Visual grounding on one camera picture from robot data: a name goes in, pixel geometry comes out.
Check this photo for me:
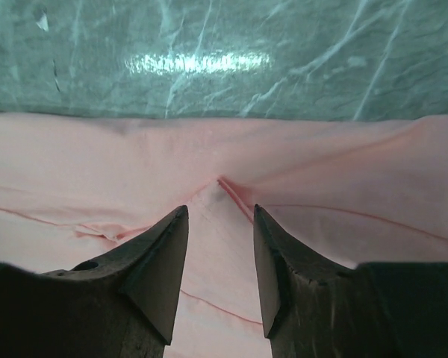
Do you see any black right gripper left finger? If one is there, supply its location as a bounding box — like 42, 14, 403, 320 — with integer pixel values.
43, 205, 189, 357

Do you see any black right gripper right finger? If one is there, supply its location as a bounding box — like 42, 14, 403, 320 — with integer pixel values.
253, 205, 388, 357

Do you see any salmon pink t shirt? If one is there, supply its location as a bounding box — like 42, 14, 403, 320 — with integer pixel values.
0, 113, 448, 357

